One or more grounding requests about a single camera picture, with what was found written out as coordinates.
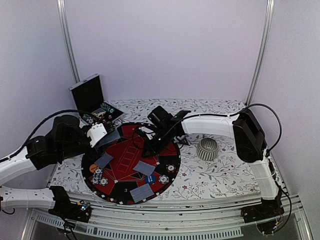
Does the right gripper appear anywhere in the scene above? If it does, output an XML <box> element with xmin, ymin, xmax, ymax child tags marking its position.
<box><xmin>141</xmin><ymin>126</ymin><xmax>174</xmax><ymax>158</ymax></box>

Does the blue playing card deck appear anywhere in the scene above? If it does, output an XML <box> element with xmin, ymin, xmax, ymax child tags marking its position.
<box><xmin>96</xmin><ymin>130</ymin><xmax>121</xmax><ymax>147</ymax></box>

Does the playing card being dealt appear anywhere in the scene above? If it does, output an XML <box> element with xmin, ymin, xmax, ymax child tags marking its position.
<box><xmin>133</xmin><ymin>161</ymin><xmax>156</xmax><ymax>176</ymax></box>

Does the blue white chip stack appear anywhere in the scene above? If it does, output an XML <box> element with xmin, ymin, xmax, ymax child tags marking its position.
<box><xmin>158</xmin><ymin>175</ymin><xmax>170</xmax><ymax>184</ymax></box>

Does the spread blue chips pile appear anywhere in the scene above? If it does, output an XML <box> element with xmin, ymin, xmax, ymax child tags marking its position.
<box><xmin>91</xmin><ymin>168</ymin><xmax>103</xmax><ymax>185</ymax></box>

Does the single blue white chip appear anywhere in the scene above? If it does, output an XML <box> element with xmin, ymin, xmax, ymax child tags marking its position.
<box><xmin>99</xmin><ymin>178</ymin><xmax>109</xmax><ymax>186</ymax></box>

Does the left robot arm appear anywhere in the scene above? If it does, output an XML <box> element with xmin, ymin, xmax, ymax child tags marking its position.
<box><xmin>0</xmin><ymin>109</ymin><xmax>115</xmax><ymax>222</ymax></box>

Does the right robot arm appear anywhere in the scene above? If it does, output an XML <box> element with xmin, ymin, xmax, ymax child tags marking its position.
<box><xmin>142</xmin><ymin>106</ymin><xmax>284</xmax><ymax>218</ymax></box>

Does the chip row in case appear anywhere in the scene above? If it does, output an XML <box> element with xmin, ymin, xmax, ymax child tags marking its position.
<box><xmin>100</xmin><ymin>102</ymin><xmax>115</xmax><ymax>115</ymax></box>
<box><xmin>82</xmin><ymin>114</ymin><xmax>95</xmax><ymax>125</ymax></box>

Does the boxed card deck in case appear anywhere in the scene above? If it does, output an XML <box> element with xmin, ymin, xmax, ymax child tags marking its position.
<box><xmin>92</xmin><ymin>108</ymin><xmax>106</xmax><ymax>118</ymax></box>

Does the blue small blind button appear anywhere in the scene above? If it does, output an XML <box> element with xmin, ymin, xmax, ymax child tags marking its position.
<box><xmin>144</xmin><ymin>174</ymin><xmax>156</xmax><ymax>185</ymax></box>

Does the black triangular all-in button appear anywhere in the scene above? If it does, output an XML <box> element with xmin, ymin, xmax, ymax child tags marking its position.
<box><xmin>175</xmin><ymin>136</ymin><xmax>190</xmax><ymax>146</ymax></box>

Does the aluminium poker chip case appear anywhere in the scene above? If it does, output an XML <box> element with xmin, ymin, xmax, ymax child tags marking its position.
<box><xmin>69</xmin><ymin>73</ymin><xmax>124</xmax><ymax>123</ymax></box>

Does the round red black poker mat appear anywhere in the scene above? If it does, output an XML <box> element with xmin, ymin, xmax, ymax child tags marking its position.
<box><xmin>81</xmin><ymin>122</ymin><xmax>181</xmax><ymax>205</ymax></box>

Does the orange big blind button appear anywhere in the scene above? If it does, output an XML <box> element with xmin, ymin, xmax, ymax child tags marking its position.
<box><xmin>89</xmin><ymin>164</ymin><xmax>99</xmax><ymax>173</ymax></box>

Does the floral table cover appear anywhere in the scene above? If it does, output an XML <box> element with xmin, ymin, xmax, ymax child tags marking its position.
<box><xmin>47</xmin><ymin>98</ymin><xmax>281</xmax><ymax>201</ymax></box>

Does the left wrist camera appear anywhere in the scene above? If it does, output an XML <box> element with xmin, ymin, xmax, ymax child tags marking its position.
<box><xmin>86</xmin><ymin>123</ymin><xmax>107</xmax><ymax>148</ymax></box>

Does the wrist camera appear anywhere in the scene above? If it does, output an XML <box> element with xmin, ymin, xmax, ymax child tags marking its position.
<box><xmin>86</xmin><ymin>123</ymin><xmax>107</xmax><ymax>148</ymax></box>
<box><xmin>137</xmin><ymin>126</ymin><xmax>155</xmax><ymax>140</ymax></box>

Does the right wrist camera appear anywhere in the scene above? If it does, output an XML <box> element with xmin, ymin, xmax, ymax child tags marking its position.
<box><xmin>137</xmin><ymin>126</ymin><xmax>155</xmax><ymax>140</ymax></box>

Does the aluminium front rail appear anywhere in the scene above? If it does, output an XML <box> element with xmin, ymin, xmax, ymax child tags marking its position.
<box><xmin>21</xmin><ymin>191</ymin><xmax>313</xmax><ymax>240</ymax></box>

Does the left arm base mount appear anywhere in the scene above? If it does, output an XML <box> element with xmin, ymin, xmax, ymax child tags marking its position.
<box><xmin>48</xmin><ymin>186</ymin><xmax>92</xmax><ymax>223</ymax></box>

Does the left aluminium post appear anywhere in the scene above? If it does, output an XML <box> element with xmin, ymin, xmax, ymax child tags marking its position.
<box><xmin>56</xmin><ymin>0</ymin><xmax>80</xmax><ymax>83</ymax></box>

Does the aluminium post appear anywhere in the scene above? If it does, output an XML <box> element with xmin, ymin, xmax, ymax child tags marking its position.
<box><xmin>245</xmin><ymin>0</ymin><xmax>275</xmax><ymax>106</ymax></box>
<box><xmin>56</xmin><ymin>0</ymin><xmax>80</xmax><ymax>83</ymax></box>

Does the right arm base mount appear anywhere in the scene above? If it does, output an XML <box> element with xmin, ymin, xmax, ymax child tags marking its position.
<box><xmin>240</xmin><ymin>203</ymin><xmax>285</xmax><ymax>235</ymax></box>

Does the right aluminium post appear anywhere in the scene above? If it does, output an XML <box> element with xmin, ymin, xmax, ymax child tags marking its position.
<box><xmin>245</xmin><ymin>0</ymin><xmax>275</xmax><ymax>106</ymax></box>

